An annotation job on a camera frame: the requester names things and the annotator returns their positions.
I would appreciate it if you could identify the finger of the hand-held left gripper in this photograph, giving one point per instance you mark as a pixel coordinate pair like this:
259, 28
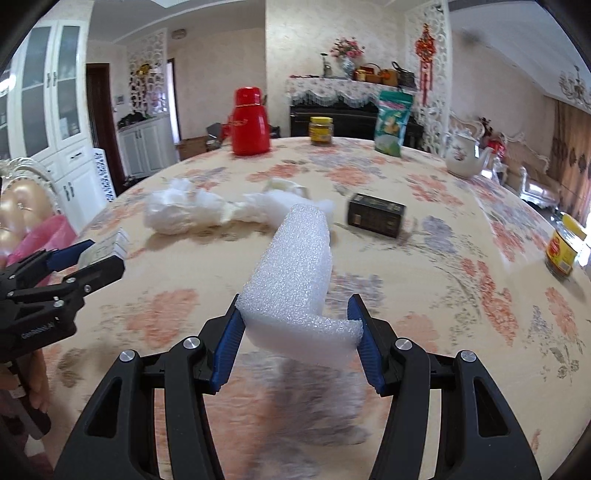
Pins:
99, 274
69, 257

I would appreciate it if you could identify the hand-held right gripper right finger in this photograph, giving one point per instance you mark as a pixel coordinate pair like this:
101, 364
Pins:
369, 355

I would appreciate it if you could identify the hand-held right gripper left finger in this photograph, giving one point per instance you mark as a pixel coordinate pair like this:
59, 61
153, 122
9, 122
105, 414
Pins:
228, 350

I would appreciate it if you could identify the long white carton box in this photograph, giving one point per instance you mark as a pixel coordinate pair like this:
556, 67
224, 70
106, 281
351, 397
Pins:
115, 244

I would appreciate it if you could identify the white foam block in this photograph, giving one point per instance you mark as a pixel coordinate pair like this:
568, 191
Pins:
295, 277

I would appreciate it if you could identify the white plastic bag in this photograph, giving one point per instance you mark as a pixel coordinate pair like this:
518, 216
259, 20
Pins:
178, 210

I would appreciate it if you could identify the dark brown small box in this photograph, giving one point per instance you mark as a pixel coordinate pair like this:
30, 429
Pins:
376, 214

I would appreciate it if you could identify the person's left hand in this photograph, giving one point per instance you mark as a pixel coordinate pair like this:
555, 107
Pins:
34, 378

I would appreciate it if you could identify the cream padded ornate chair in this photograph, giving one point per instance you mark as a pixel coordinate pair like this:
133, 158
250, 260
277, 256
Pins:
23, 203

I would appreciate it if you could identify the white patterned panel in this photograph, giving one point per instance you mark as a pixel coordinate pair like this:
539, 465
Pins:
105, 175

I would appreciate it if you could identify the dark wooden door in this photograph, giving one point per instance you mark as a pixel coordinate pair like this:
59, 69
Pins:
101, 129

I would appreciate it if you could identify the low white cabinet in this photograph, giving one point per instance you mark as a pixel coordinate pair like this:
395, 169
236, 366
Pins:
147, 147

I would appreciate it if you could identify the black items pile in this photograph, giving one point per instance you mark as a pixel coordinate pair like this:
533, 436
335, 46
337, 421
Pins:
134, 120

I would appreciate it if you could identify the tall white glass cabinet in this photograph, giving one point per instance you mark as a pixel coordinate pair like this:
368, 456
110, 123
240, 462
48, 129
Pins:
55, 92

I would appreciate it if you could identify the red thermos jug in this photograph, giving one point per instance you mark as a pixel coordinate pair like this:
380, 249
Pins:
249, 124

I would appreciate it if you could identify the white lattice partition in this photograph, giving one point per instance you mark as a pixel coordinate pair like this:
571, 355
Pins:
147, 60
438, 83

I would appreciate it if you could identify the white floral teapot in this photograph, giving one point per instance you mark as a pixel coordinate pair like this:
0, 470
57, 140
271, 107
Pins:
461, 157

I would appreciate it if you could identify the yellow lid glass jar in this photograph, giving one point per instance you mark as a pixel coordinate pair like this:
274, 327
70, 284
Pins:
321, 131
565, 249

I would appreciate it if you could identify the green snack bag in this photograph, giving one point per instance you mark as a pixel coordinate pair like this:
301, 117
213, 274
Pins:
392, 124

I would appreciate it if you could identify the black piano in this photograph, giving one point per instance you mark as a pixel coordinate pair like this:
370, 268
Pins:
351, 120

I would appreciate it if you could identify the ornate cream sofa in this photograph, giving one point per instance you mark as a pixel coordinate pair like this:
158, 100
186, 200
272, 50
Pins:
531, 170

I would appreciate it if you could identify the ornate cream armchair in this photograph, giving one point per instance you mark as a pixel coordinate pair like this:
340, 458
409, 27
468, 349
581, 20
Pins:
464, 124

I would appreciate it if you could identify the lace piano cover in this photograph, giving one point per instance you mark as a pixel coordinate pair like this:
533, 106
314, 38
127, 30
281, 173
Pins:
332, 90

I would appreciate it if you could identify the orange basket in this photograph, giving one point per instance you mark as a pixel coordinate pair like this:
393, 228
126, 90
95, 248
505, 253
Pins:
388, 78

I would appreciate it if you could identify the brown patterned curtain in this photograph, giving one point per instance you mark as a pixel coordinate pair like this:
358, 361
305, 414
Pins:
570, 161

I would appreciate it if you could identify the black handbag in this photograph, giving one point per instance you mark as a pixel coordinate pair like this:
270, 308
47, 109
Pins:
405, 78

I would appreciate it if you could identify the brown woven basket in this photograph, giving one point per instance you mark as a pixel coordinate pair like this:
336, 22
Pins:
371, 74

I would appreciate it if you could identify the flower vase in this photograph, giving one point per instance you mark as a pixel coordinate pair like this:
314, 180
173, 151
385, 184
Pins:
347, 55

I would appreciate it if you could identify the chandelier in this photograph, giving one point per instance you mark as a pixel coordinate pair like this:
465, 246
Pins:
575, 83

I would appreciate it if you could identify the red knot wall hanging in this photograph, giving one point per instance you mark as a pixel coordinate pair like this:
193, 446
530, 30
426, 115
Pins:
425, 50

